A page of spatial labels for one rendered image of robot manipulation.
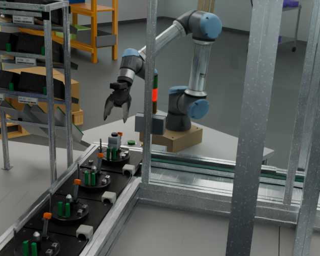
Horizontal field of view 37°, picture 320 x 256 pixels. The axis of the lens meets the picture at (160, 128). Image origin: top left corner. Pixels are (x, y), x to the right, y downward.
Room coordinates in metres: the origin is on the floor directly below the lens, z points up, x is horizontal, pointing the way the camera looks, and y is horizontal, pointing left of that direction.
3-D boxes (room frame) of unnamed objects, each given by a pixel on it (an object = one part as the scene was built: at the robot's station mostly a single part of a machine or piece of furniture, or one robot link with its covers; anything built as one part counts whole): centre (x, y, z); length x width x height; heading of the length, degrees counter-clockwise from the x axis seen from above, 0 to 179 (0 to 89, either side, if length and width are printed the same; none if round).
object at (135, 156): (1.98, 0.20, 0.96); 0.24 x 0.24 x 0.02; 77
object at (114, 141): (1.97, 0.20, 1.06); 0.08 x 0.04 x 0.07; 167
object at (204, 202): (1.89, -0.09, 0.91); 0.84 x 0.28 x 0.10; 77
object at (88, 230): (1.50, 0.31, 1.01); 0.24 x 0.24 x 0.13; 77
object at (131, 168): (1.87, 0.13, 0.97); 0.05 x 0.05 x 0.04; 77
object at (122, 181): (1.74, 0.26, 1.01); 0.24 x 0.24 x 0.13; 77
